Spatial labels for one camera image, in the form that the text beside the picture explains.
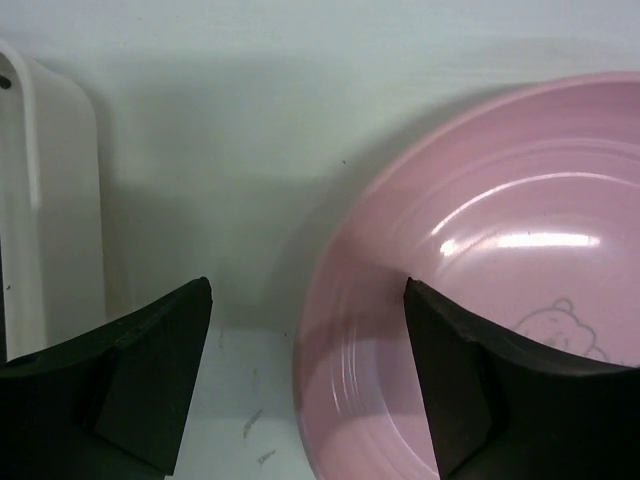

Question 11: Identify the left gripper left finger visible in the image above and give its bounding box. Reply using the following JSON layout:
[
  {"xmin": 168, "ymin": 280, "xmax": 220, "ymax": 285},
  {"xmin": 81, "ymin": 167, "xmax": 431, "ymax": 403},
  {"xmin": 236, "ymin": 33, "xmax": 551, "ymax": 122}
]
[{"xmin": 1, "ymin": 277, "xmax": 212, "ymax": 479}]

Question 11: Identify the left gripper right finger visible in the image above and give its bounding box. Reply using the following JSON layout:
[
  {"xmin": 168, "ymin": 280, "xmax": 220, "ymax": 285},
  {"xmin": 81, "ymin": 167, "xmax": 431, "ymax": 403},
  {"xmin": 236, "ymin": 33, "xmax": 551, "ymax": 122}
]
[{"xmin": 404, "ymin": 279, "xmax": 639, "ymax": 480}]

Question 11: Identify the pink plate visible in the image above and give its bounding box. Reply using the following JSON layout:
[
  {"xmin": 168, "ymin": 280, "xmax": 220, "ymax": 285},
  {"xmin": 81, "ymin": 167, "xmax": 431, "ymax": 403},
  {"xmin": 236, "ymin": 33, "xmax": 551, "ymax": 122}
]
[{"xmin": 294, "ymin": 72, "xmax": 639, "ymax": 479}]

